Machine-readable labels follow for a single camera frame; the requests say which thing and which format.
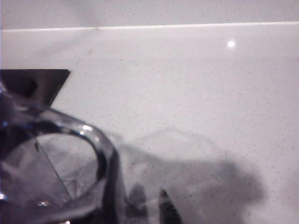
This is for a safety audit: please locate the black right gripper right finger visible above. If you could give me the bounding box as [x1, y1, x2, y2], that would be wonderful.
[158, 188, 183, 224]

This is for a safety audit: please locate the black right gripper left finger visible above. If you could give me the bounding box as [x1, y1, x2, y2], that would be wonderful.
[101, 142, 131, 224]

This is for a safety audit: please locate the clear faceted glass mug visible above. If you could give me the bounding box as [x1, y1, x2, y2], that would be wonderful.
[0, 80, 123, 224]

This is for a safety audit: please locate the black kitchen sink basin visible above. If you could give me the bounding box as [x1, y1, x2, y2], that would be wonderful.
[0, 69, 71, 110]

